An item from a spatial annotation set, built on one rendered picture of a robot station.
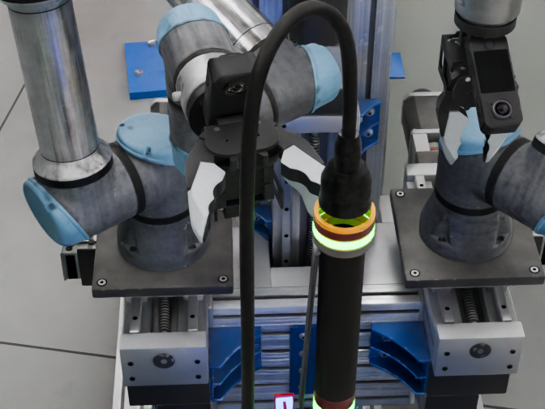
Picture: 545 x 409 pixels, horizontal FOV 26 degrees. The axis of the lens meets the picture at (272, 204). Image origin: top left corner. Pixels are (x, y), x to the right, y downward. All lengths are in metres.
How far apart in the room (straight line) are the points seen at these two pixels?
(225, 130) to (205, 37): 0.15
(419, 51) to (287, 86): 1.64
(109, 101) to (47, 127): 2.33
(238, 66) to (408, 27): 1.87
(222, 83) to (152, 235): 0.80
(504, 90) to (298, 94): 0.23
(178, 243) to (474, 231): 0.47
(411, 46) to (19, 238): 1.30
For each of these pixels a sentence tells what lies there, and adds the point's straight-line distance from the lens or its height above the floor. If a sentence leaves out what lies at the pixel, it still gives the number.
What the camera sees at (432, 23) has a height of 0.78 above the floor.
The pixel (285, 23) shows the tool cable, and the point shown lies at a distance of 0.68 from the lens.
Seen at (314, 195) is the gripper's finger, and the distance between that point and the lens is 1.11.
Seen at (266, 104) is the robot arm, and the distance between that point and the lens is 1.34.
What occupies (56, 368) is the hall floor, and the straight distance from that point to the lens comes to 3.16.
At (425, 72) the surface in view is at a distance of 3.02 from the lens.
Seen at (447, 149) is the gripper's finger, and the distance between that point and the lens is 1.47.
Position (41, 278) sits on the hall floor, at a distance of 3.39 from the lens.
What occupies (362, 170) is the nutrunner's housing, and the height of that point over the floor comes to 1.86.
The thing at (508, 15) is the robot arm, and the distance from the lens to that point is 1.36.
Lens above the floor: 2.37
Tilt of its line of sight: 42 degrees down
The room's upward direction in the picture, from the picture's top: straight up
